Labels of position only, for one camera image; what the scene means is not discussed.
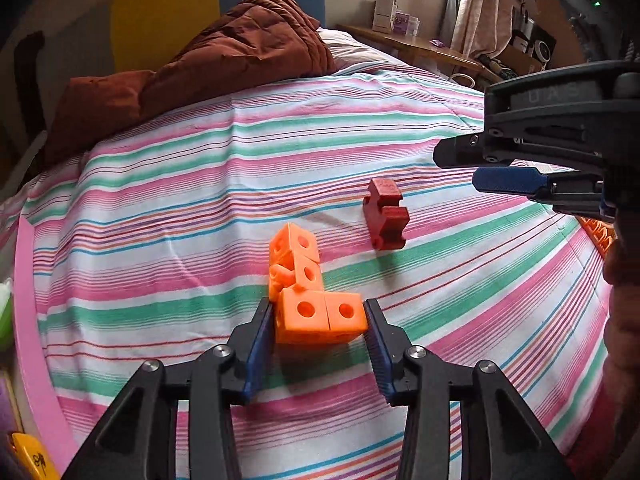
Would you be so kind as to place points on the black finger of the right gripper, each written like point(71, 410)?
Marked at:
point(463, 151)

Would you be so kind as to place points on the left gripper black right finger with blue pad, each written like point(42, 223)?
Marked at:
point(501, 437)

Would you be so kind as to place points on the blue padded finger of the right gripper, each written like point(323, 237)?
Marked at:
point(564, 190)

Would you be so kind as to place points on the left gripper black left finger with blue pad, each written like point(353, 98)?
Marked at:
point(136, 437)

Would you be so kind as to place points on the yellow plastic tag toy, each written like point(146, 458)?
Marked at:
point(33, 456)

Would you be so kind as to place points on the red puzzle piece block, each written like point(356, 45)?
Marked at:
point(386, 218)

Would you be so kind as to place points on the orange linked cube blocks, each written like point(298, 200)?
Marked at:
point(306, 313)

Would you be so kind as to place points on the green white plastic container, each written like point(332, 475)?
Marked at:
point(6, 315)

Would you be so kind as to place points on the person's right hand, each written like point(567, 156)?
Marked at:
point(621, 334)

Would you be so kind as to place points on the orange toy near hand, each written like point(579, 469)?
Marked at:
point(600, 233)

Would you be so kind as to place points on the white tray with pink rim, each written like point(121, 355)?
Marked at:
point(47, 415)

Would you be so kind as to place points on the wooden bedside shelf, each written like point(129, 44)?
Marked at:
point(412, 48)

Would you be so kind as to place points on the beige curtain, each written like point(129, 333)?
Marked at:
point(482, 27)

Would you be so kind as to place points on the white box on shelf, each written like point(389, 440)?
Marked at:
point(384, 15)

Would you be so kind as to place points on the striped pink green bedspread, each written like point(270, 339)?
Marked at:
point(154, 244)

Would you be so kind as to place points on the rust brown quilted duvet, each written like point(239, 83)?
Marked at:
point(256, 42)

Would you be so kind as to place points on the grey yellow blue headboard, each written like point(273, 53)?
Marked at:
point(114, 36)

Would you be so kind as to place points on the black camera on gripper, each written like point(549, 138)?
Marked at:
point(599, 31)

